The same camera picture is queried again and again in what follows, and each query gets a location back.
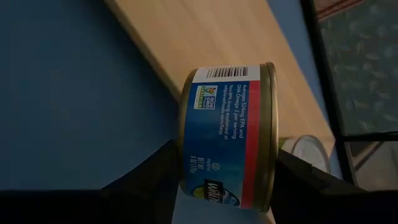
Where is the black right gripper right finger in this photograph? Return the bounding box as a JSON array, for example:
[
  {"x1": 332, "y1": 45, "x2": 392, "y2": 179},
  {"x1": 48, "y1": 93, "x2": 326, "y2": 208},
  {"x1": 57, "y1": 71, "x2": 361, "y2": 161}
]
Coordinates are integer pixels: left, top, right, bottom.
[{"x1": 275, "y1": 149, "x2": 361, "y2": 192}]

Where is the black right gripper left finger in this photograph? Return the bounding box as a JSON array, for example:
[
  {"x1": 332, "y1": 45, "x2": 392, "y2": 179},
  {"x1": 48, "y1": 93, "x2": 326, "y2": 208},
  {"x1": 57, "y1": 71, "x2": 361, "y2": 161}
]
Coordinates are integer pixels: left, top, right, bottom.
[{"x1": 102, "y1": 139, "x2": 180, "y2": 192}]

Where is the pull-tab can blue red label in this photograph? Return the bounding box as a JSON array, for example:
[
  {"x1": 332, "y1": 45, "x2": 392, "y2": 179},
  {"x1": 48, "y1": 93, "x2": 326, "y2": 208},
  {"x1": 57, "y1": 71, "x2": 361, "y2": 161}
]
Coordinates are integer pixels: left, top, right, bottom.
[{"x1": 176, "y1": 62, "x2": 280, "y2": 213}]

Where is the black metal cloth rack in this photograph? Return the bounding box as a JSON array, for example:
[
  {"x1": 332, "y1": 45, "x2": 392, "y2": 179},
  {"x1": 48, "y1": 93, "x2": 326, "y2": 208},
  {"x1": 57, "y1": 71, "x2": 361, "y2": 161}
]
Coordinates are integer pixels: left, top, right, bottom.
[{"x1": 341, "y1": 131, "x2": 398, "y2": 170}]

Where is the green leaf-print cloth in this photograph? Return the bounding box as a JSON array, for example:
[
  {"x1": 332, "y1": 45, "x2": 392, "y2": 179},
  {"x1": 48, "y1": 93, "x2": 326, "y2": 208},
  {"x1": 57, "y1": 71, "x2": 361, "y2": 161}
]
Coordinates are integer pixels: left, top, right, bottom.
[{"x1": 313, "y1": 0, "x2": 398, "y2": 136}]

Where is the wooden shelf black wire frame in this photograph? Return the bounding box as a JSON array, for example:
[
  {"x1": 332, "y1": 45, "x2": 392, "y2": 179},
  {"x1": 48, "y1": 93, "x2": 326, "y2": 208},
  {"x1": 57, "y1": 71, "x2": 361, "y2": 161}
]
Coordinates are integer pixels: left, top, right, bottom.
[{"x1": 104, "y1": 0, "x2": 336, "y2": 224}]

